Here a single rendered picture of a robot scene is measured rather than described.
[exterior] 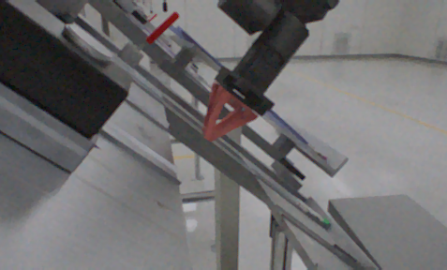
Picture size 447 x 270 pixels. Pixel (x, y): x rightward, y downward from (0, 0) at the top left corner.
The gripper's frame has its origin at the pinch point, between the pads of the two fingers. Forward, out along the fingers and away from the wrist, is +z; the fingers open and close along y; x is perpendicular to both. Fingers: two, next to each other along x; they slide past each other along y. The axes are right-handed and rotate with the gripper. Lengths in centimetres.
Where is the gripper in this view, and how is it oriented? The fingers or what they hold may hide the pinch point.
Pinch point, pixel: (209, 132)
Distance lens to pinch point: 46.8
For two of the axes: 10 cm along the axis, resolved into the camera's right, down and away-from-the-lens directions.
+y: 2.3, 3.5, -9.1
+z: -6.1, 7.8, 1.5
